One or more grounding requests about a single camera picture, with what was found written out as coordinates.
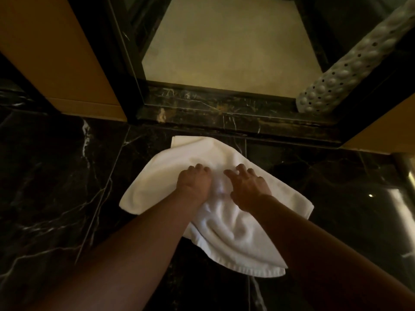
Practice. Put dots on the person's right hand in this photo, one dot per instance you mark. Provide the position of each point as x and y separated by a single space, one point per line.
249 189

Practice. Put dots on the person's left forearm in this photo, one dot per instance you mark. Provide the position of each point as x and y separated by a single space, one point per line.
129 255

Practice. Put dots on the person's left hand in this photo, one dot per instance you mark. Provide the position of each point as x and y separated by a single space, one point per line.
194 184

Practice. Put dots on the stainless steel bin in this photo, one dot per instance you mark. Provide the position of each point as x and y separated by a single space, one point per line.
405 207

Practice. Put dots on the white towel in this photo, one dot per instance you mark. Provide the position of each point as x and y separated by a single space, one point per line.
227 233

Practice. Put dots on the black marble door threshold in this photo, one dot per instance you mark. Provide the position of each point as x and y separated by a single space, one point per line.
227 110

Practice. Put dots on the person's left fingers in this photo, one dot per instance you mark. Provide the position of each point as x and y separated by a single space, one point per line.
198 169

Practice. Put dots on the white bumpy rolled bath mat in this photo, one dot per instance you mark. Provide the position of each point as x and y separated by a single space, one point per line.
350 64

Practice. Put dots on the black door frame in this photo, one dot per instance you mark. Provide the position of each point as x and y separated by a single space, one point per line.
112 61

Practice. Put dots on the person's right forearm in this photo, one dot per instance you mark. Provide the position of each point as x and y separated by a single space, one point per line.
317 255

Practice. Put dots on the person's right thumb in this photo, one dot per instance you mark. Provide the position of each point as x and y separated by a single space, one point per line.
230 174

